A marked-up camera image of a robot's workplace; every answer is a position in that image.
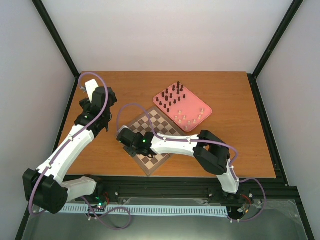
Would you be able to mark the light blue cable duct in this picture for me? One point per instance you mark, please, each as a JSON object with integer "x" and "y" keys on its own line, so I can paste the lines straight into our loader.
{"x": 164, "y": 211}

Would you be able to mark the black frame post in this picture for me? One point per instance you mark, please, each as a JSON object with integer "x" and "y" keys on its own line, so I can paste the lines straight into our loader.
{"x": 281, "y": 29}
{"x": 47, "y": 20}

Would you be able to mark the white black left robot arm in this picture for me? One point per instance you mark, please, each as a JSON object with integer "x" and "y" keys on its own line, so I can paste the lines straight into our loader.
{"x": 45, "y": 187}

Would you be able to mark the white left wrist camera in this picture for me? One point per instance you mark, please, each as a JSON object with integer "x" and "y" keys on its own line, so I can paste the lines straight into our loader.
{"x": 90, "y": 87}

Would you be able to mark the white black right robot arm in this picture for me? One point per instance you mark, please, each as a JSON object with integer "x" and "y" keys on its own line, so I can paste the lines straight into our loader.
{"x": 210, "y": 152}

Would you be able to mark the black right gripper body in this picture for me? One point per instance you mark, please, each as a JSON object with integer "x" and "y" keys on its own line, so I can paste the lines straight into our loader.
{"x": 130, "y": 153}

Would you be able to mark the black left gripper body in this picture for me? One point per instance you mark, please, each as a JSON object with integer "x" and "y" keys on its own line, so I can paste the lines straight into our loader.
{"x": 85, "y": 105}

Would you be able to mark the pink plastic tray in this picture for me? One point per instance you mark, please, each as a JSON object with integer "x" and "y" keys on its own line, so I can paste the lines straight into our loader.
{"x": 184, "y": 106}

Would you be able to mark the wooden chessboard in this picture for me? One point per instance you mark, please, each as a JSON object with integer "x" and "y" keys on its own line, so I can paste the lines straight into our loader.
{"x": 162, "y": 125}

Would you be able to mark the black frame post left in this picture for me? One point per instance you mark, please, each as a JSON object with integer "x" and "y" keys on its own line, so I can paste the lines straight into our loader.
{"x": 47, "y": 20}

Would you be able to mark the black frame post right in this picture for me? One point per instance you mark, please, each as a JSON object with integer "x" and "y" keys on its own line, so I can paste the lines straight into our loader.
{"x": 281, "y": 29}

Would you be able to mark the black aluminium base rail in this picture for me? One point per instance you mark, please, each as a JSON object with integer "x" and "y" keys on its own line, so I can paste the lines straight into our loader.
{"x": 125, "y": 187}

